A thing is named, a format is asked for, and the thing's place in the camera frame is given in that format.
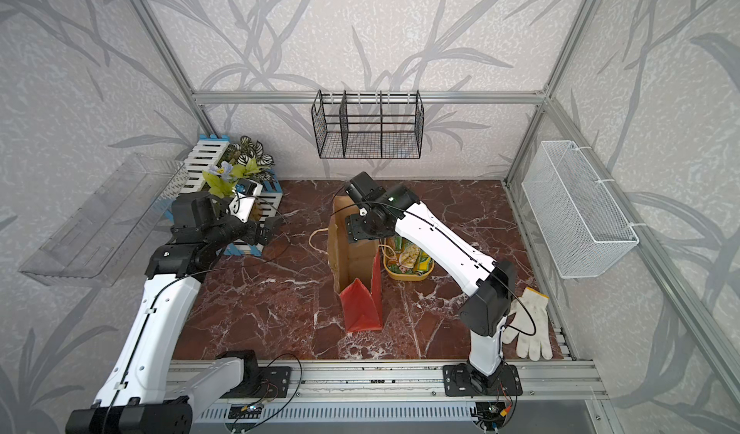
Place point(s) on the red paper bag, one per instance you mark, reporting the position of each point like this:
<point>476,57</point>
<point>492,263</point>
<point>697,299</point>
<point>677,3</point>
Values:
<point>356,268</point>

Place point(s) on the blue white wooden crate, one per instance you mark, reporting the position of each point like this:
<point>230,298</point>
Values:
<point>208,152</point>

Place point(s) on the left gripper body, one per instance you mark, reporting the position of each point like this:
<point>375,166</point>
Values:
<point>252,235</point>

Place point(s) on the white work glove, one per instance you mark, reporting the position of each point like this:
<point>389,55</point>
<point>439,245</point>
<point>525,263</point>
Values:
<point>530,326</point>

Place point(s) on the potted artificial plant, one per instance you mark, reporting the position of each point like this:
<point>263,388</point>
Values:
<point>244,160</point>

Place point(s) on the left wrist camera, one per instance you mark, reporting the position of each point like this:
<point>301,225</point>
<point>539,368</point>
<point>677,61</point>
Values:
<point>245,203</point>

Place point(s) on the white wire basket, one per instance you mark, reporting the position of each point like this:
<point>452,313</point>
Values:
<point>583,227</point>

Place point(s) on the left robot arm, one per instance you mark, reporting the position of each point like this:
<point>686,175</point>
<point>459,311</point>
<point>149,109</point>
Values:
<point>135,398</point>

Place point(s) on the mushroom soup packet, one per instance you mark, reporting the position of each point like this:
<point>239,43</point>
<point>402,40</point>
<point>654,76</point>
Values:
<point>407,257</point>

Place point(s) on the black wire basket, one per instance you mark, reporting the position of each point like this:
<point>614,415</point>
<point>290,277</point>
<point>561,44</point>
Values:
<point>368,126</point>

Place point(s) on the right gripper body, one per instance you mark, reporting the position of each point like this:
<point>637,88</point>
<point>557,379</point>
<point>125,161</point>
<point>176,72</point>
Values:
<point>357,227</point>

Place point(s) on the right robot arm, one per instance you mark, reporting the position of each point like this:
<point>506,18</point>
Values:
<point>489,285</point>

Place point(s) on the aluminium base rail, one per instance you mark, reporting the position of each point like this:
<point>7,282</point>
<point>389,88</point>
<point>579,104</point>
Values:
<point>423,380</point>

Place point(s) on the yellow plastic tray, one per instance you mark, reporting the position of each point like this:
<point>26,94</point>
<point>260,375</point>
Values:
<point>390,249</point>

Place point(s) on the clear acrylic shelf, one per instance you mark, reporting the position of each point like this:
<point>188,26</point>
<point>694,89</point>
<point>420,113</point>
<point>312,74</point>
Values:
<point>97,243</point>

